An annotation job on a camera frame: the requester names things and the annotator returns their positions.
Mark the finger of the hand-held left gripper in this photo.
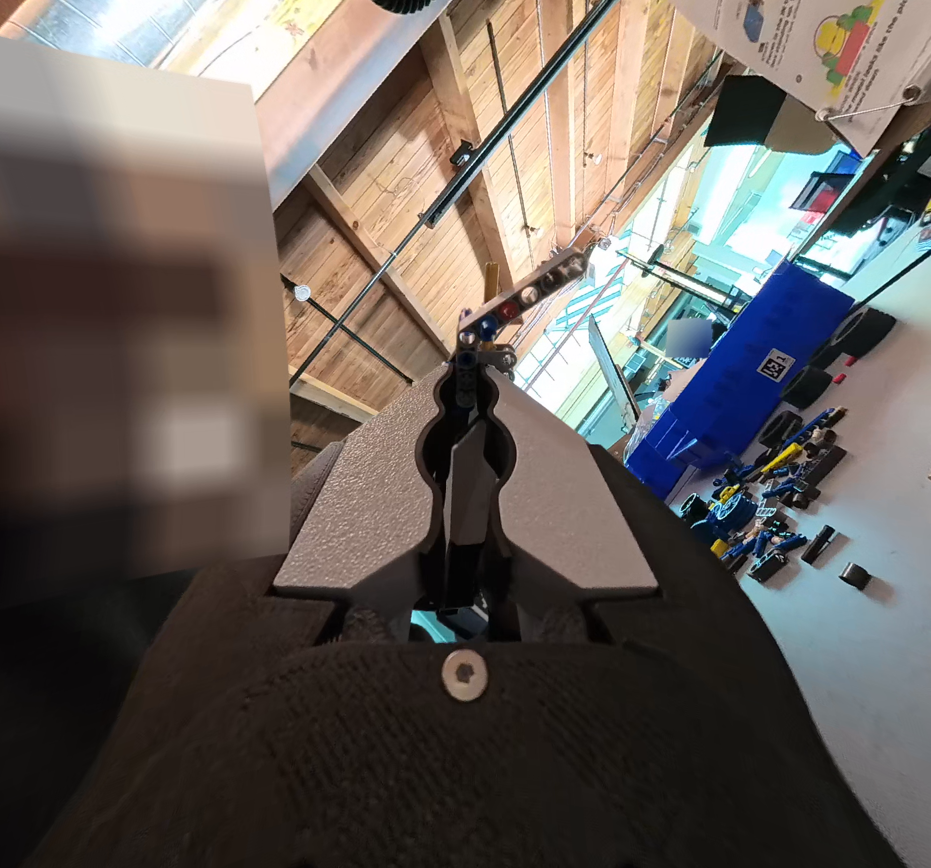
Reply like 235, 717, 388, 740
440, 421, 488, 545

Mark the grey and blue lego assembly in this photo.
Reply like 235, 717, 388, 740
457, 246, 592, 382

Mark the person's black sweater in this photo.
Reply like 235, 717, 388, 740
0, 563, 197, 868

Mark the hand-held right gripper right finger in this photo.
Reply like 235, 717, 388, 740
483, 365, 660, 611

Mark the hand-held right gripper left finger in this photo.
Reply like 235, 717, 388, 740
273, 363, 448, 611

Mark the blue lego beam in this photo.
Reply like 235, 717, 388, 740
452, 350, 480, 418

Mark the ceiling track rail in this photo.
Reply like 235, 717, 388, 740
418, 0, 644, 229

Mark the hanging illustrated paper poster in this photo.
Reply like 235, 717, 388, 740
639, 0, 931, 157

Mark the pile of lego pieces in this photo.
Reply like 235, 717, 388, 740
684, 406, 848, 582

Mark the blue plastic bin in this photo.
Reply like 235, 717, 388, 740
626, 257, 855, 502

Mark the black rubber lego tire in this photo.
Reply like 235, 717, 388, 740
851, 307, 897, 360
782, 366, 834, 411
828, 304, 863, 354
760, 410, 804, 451

